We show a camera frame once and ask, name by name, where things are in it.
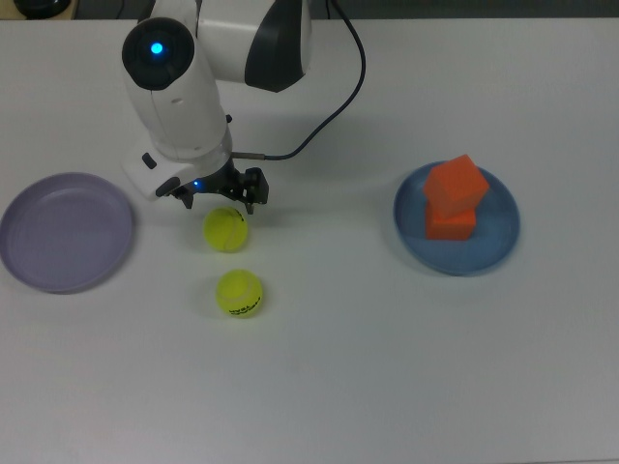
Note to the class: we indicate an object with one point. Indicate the blue plate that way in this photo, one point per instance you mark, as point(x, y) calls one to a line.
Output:
point(498, 241)

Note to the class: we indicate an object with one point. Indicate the purple plate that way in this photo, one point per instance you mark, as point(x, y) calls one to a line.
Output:
point(63, 232)

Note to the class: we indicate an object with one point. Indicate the yellow tennis ball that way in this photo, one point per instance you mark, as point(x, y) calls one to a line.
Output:
point(225, 231)
point(239, 292)

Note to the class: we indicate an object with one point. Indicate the orange cube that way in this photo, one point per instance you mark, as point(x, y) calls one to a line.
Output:
point(450, 227)
point(454, 186)

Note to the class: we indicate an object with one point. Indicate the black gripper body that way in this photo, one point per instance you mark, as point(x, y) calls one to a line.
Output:
point(217, 181)

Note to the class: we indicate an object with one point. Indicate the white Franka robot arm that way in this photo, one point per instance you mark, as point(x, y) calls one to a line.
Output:
point(174, 111)

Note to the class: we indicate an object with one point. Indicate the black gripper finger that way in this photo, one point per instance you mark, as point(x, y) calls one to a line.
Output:
point(254, 188)
point(187, 197)

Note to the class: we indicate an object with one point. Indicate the black round device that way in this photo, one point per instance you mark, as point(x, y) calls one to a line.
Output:
point(43, 6)

